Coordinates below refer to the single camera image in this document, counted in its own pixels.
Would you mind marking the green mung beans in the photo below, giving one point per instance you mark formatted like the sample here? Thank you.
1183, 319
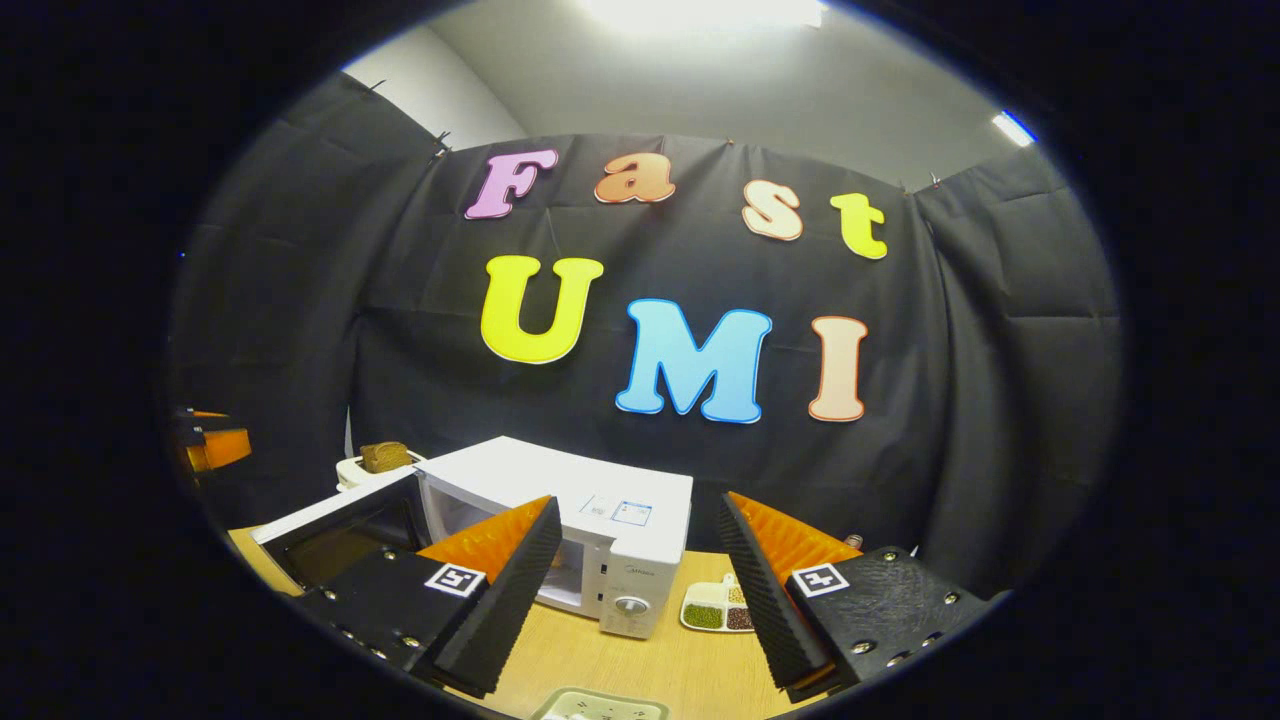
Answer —
703, 617

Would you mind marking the black backdrop cloth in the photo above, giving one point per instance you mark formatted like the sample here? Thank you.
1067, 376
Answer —
950, 350

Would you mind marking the small ceiling light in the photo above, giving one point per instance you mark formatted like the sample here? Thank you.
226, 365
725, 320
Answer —
1013, 128

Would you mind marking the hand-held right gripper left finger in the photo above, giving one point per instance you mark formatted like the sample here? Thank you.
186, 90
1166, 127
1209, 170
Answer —
515, 600

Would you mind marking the white microwave oven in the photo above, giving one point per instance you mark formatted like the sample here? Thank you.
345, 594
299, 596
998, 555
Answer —
560, 490

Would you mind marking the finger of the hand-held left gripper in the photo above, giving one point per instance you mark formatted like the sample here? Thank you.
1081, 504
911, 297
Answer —
200, 415
220, 450

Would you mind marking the white divided dish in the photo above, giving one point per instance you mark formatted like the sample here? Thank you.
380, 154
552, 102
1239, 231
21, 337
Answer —
712, 597

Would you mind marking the white toaster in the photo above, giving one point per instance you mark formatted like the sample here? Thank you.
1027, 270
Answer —
350, 472

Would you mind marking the pale green rectangular plate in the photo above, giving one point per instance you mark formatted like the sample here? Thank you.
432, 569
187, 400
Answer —
600, 705

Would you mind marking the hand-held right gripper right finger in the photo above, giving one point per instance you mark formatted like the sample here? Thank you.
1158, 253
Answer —
765, 610

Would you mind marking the dark red beans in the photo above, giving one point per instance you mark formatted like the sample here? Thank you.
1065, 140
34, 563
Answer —
739, 619

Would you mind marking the large ceiling light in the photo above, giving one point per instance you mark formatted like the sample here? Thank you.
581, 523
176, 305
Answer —
700, 12

